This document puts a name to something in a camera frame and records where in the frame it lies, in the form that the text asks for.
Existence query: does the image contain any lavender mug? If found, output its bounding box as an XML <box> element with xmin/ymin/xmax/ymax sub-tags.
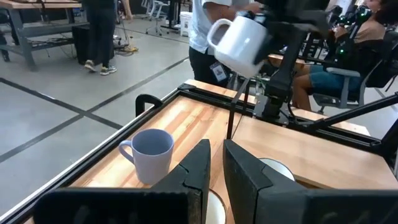
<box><xmin>118</xmin><ymin>128</ymin><xmax>175</xmax><ymax>185</ymax></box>

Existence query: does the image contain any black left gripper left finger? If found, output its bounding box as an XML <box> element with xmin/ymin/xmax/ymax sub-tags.
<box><xmin>33</xmin><ymin>139</ymin><xmax>211</xmax><ymax>224</ymax></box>

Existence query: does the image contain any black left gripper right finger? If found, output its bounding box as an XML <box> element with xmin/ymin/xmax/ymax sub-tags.
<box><xmin>223</xmin><ymin>139</ymin><xmax>398</xmax><ymax>224</ymax></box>

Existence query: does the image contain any grey office chair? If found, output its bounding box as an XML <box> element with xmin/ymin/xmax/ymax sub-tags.
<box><xmin>312</xmin><ymin>30</ymin><xmax>398</xmax><ymax>114</ymax></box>

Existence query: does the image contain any white chair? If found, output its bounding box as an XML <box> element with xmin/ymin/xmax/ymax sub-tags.
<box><xmin>141</xmin><ymin>0</ymin><xmax>170</xmax><ymax>37</ymax></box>

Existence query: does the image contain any wooden workbench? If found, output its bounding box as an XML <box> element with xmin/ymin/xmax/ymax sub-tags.
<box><xmin>0</xmin><ymin>0</ymin><xmax>90</xmax><ymax>72</ymax></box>

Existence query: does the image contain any floor cable bundle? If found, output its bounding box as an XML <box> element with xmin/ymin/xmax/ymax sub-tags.
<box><xmin>113</xmin><ymin>34</ymin><xmax>139</xmax><ymax>57</ymax></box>

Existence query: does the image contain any black frame bracket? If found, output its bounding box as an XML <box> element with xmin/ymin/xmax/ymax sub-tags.
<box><xmin>135</xmin><ymin>93</ymin><xmax>164</xmax><ymax>118</ymax></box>

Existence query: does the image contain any black cabinet box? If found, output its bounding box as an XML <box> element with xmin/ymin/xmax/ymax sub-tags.
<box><xmin>72</xmin><ymin>24</ymin><xmax>116</xmax><ymax>65</ymax></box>

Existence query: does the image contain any person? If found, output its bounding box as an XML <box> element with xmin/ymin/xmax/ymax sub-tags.
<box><xmin>292</xmin><ymin>0</ymin><xmax>398</xmax><ymax>111</ymax></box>
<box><xmin>188</xmin><ymin>0</ymin><xmax>265</xmax><ymax>88</ymax></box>
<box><xmin>81</xmin><ymin>0</ymin><xmax>134</xmax><ymax>77</ymax></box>

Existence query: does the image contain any white bin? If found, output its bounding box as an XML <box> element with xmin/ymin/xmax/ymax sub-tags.
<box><xmin>179</xmin><ymin>11</ymin><xmax>193</xmax><ymax>37</ymax></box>

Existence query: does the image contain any person's ID badge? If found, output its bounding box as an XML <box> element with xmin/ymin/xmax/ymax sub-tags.
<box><xmin>208</xmin><ymin>61</ymin><xmax>228</xmax><ymax>82</ymax></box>

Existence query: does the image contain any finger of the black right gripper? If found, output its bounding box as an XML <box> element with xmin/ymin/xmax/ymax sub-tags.
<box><xmin>254</xmin><ymin>30</ymin><xmax>275</xmax><ymax>67</ymax></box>

